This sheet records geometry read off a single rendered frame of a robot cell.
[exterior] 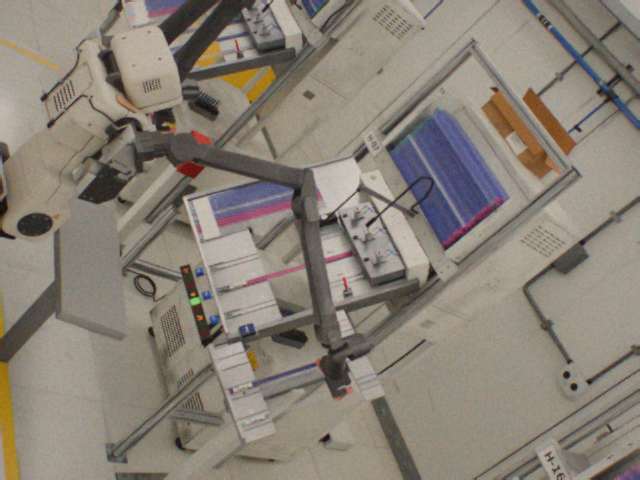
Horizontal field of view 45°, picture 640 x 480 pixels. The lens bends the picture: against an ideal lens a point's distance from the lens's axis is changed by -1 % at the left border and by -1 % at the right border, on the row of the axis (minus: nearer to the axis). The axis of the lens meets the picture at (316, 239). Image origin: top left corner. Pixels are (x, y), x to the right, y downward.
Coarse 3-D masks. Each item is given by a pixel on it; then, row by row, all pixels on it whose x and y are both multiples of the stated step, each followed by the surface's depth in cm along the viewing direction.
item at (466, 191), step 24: (432, 120) 293; (456, 120) 298; (408, 144) 297; (432, 144) 290; (456, 144) 282; (408, 168) 294; (432, 168) 286; (456, 168) 279; (480, 168) 275; (432, 192) 283; (456, 192) 276; (480, 192) 269; (504, 192) 273; (432, 216) 280; (456, 216) 273; (480, 216) 268; (456, 240) 275
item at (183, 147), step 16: (176, 144) 207; (192, 144) 208; (208, 144) 212; (176, 160) 209; (192, 160) 216; (208, 160) 211; (224, 160) 214; (240, 160) 215; (256, 160) 217; (256, 176) 217; (272, 176) 218; (288, 176) 220; (304, 176) 221; (304, 192) 220
